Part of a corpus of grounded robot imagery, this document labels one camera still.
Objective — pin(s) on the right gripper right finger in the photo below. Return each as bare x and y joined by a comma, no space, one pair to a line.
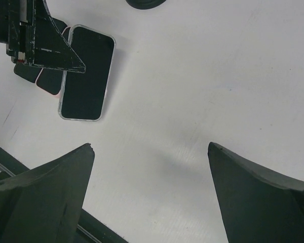
257,204

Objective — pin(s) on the silver-edged phone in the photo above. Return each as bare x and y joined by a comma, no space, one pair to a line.
82,95

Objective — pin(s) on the black round-base phone stand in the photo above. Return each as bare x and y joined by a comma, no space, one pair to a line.
145,4

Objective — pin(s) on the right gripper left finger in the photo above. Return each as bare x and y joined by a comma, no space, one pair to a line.
44,204

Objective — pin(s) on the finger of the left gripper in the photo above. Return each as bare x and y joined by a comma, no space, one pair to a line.
35,40

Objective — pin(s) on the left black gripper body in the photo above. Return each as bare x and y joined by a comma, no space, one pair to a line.
0,20

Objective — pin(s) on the pink-case phone front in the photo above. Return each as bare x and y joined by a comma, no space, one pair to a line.
48,79

